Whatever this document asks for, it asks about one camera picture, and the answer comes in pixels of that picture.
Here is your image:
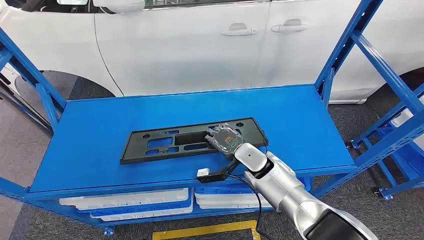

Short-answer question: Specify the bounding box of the large white plastic bin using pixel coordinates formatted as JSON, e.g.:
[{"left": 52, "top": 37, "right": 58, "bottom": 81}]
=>
[{"left": 390, "top": 96, "right": 424, "bottom": 152}]

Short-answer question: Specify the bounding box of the black camera bracket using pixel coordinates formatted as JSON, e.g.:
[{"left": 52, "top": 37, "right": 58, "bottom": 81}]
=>
[{"left": 196, "top": 158, "right": 240, "bottom": 184}]

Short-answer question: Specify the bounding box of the white car door handle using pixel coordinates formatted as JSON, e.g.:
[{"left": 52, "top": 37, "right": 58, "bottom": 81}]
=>
[
  {"left": 270, "top": 18, "right": 310, "bottom": 33},
  {"left": 221, "top": 22, "right": 257, "bottom": 37}
]

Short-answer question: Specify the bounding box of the blue metal shelf rack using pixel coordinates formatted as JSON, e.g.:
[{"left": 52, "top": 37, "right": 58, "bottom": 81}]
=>
[
  {"left": 0, "top": 0, "right": 424, "bottom": 237},
  {"left": 346, "top": 84, "right": 424, "bottom": 201}
]

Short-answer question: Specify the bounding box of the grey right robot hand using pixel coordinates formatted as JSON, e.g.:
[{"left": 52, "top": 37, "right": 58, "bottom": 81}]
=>
[{"left": 204, "top": 123, "right": 245, "bottom": 161}]

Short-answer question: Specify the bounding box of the black plastic mounting panel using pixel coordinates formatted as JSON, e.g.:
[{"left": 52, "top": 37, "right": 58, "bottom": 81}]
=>
[{"left": 119, "top": 116, "right": 269, "bottom": 166}]

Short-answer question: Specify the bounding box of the white plastic storage bin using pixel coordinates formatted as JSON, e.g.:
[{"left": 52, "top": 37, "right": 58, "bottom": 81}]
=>
[
  {"left": 99, "top": 205, "right": 195, "bottom": 223},
  {"left": 198, "top": 200, "right": 275, "bottom": 210},
  {"left": 194, "top": 192, "right": 269, "bottom": 205}
]

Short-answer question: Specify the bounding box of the black camera cable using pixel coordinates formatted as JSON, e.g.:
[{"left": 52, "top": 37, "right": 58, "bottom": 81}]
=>
[{"left": 227, "top": 173, "right": 274, "bottom": 240}]

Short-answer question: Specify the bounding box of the white car side mirror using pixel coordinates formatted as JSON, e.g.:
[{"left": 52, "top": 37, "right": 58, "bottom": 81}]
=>
[{"left": 92, "top": 0, "right": 146, "bottom": 14}]

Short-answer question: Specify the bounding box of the white car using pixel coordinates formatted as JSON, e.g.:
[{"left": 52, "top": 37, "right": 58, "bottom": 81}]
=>
[{"left": 0, "top": 0, "right": 424, "bottom": 105}]

